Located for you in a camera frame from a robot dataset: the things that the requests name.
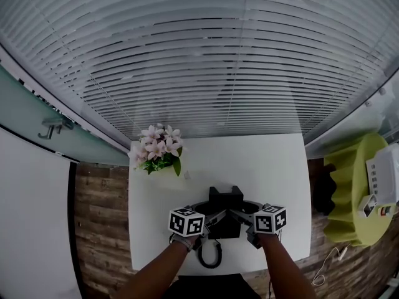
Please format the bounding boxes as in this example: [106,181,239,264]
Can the white table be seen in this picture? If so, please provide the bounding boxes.
[128,132,312,277]

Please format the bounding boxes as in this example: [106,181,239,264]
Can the metal door handle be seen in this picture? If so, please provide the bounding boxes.
[37,118,75,140]

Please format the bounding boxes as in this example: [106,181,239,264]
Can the pink flower plant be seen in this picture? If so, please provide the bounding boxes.
[127,123,185,178]

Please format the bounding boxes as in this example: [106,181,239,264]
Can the small red green item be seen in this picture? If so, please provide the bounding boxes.
[378,204,398,217]

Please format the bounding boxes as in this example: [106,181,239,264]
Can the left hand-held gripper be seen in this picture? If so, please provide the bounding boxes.
[168,201,230,250]

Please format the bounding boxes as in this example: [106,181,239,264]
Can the large white box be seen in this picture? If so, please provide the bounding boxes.
[365,144,399,199]

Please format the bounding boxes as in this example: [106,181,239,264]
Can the small white carton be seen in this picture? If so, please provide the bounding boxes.
[357,193,380,219]

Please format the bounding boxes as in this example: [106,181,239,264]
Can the frosted glass door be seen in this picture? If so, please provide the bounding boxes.
[0,64,130,167]

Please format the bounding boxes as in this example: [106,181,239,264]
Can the green ribbed stool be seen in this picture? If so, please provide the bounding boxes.
[322,132,397,248]

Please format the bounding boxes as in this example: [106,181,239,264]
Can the person's black clothing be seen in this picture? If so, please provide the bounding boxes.
[161,272,261,299]

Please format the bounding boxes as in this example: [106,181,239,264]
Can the black telephone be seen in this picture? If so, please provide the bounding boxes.
[208,186,244,240]

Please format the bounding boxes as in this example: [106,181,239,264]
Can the black coiled telephone cord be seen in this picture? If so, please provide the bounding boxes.
[198,240,223,269]

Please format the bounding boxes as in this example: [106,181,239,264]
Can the grey wristwatch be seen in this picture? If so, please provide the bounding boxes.
[170,234,195,253]

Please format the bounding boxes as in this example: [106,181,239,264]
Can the white cable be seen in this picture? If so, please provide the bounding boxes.
[310,242,352,287]

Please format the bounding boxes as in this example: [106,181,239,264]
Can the person's left forearm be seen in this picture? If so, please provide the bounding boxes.
[114,234,201,299]

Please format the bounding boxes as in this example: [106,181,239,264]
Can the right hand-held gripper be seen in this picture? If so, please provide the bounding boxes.
[229,199,287,250]

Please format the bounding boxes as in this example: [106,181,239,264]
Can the white window blinds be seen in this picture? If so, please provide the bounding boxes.
[0,0,399,143]

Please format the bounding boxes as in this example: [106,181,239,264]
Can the person's right forearm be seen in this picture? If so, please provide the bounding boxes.
[257,232,317,299]

